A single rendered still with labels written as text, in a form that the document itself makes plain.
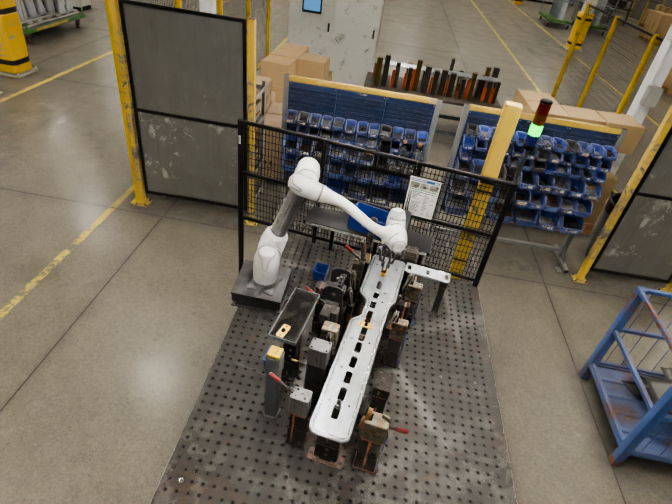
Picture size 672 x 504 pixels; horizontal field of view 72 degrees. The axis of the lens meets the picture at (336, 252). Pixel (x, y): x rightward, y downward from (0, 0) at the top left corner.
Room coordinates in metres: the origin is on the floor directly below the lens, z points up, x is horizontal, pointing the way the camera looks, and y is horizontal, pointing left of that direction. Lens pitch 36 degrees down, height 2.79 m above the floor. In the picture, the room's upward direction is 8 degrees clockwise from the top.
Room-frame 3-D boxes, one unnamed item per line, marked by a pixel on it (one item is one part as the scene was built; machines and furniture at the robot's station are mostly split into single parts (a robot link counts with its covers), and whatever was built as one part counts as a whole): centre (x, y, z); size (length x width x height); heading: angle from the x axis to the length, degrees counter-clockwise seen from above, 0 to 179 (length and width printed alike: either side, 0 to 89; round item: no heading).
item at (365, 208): (2.74, -0.22, 1.09); 0.30 x 0.17 x 0.13; 69
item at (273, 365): (1.41, 0.21, 0.92); 0.08 x 0.08 x 0.44; 79
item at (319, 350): (1.53, 0.01, 0.90); 0.13 x 0.10 x 0.41; 79
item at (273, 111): (5.58, 1.08, 0.52); 1.21 x 0.81 x 1.05; 1
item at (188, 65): (4.15, 1.54, 1.00); 1.34 x 0.14 x 2.00; 87
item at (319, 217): (2.74, -0.20, 1.01); 0.90 x 0.22 x 0.03; 79
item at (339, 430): (1.80, -0.22, 1.00); 1.38 x 0.22 x 0.02; 169
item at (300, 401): (1.28, 0.06, 0.88); 0.11 x 0.10 x 0.36; 79
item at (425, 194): (2.80, -0.52, 1.30); 0.23 x 0.02 x 0.31; 79
